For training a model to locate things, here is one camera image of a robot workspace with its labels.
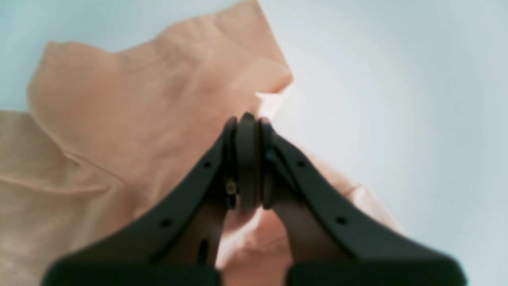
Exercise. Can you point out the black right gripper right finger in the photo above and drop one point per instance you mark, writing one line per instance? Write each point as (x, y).
(332, 242)

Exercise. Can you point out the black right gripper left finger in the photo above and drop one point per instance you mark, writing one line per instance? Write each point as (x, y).
(176, 242)

